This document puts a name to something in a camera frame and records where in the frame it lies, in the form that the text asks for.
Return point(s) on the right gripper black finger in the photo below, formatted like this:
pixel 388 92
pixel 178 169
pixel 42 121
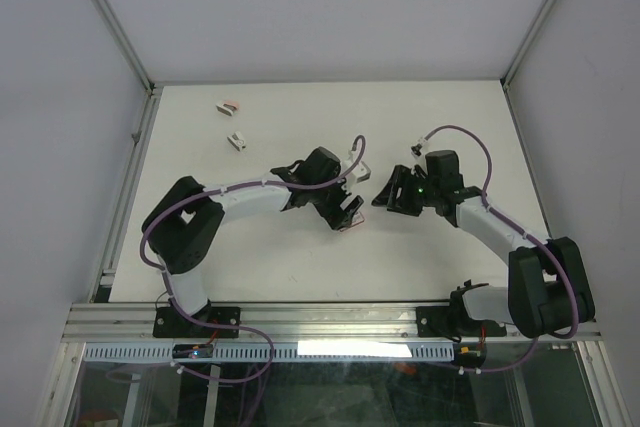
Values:
pixel 415 206
pixel 394 193

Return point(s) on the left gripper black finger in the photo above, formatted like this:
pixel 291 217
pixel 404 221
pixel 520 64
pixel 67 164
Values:
pixel 343 217
pixel 360 173

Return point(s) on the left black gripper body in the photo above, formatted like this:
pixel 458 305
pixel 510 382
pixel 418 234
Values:
pixel 327 201

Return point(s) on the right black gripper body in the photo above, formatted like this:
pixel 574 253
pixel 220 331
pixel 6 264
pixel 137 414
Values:
pixel 431 188

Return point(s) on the red white staple box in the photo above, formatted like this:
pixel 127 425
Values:
pixel 356 220

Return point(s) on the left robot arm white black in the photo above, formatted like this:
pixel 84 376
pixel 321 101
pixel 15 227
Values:
pixel 178 233

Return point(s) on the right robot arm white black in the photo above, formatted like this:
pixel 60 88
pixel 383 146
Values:
pixel 547 290

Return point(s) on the pink white mini stapler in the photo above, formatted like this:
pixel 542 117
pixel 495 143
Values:
pixel 228 107

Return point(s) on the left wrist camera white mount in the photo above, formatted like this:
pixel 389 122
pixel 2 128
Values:
pixel 346 165

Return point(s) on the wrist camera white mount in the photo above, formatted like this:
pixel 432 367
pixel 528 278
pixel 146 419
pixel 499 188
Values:
pixel 346 165
pixel 420 148

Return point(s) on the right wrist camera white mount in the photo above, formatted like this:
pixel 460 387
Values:
pixel 420 148

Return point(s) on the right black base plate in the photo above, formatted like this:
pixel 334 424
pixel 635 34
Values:
pixel 446 322

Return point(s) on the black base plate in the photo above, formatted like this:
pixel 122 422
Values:
pixel 446 322
pixel 221 321

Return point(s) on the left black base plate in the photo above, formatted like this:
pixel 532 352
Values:
pixel 221 321

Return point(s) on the left aluminium frame post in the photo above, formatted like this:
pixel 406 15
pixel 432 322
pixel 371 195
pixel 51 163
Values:
pixel 122 41

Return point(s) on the aluminium frame post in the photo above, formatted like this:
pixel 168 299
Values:
pixel 122 41
pixel 535 27

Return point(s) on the right aluminium frame post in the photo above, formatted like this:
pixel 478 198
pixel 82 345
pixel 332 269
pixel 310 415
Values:
pixel 535 27

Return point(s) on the aluminium front rail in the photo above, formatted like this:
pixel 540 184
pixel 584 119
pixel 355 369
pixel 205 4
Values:
pixel 282 321

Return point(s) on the white slotted cable duct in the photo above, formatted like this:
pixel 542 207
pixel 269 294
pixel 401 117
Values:
pixel 262 352

